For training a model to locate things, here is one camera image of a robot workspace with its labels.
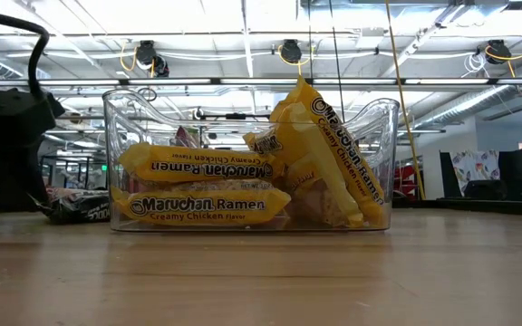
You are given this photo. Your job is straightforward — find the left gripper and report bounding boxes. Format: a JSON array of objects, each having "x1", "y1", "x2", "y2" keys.
[{"x1": 0, "y1": 73, "x2": 66, "y2": 206}]

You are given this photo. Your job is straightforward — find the black fire noodle ramen pack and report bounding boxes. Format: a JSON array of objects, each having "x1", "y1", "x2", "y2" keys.
[{"x1": 29, "y1": 187, "x2": 111, "y2": 226}]

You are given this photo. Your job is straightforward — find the lime chili shrimp ramen pack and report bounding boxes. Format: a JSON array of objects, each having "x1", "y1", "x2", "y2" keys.
[{"x1": 172, "y1": 125, "x2": 202, "y2": 149}]

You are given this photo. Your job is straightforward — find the clear plastic bin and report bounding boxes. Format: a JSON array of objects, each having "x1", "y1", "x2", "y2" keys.
[{"x1": 101, "y1": 88, "x2": 401, "y2": 235}]

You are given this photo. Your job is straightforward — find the red fabric partition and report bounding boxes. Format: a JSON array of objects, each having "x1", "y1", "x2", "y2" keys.
[{"x1": 394, "y1": 165, "x2": 421, "y2": 197}]

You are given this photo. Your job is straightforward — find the floral patterned cloth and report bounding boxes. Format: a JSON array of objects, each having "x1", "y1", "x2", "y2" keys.
[{"x1": 449, "y1": 149, "x2": 501, "y2": 196}]

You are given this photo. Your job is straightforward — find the black office chair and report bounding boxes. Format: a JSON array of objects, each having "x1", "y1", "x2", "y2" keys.
[{"x1": 463, "y1": 179, "x2": 509, "y2": 200}]

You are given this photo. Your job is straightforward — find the black desk monitor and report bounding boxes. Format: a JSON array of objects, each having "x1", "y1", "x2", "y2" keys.
[{"x1": 498, "y1": 149, "x2": 522, "y2": 194}]

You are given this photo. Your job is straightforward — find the black metal rack frame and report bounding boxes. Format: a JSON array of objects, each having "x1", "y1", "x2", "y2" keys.
[{"x1": 38, "y1": 153, "x2": 108, "y2": 189}]

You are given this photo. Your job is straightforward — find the black left wrist camera cable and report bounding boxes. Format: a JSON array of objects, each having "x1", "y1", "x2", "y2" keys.
[{"x1": 0, "y1": 6, "x2": 53, "y2": 101}]

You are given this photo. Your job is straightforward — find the small black hanging ring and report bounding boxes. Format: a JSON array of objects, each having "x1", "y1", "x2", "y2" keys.
[{"x1": 136, "y1": 86, "x2": 159, "y2": 103}]

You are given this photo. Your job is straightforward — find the long ceiling light rail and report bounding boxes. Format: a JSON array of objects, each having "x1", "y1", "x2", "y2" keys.
[{"x1": 0, "y1": 75, "x2": 522, "y2": 88}]

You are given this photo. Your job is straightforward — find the black ceiling cable reel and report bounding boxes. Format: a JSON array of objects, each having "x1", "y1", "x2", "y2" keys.
[
  {"x1": 484, "y1": 36, "x2": 522, "y2": 78},
  {"x1": 120, "y1": 39, "x2": 170, "y2": 79},
  {"x1": 276, "y1": 38, "x2": 315, "y2": 76}
]

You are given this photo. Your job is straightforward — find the black looped hanging cable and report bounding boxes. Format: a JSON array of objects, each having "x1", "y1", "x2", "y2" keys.
[{"x1": 327, "y1": 0, "x2": 347, "y2": 123}]

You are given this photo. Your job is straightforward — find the yellow hanging cable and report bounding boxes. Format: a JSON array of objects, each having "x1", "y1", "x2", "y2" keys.
[{"x1": 384, "y1": 0, "x2": 427, "y2": 200}]

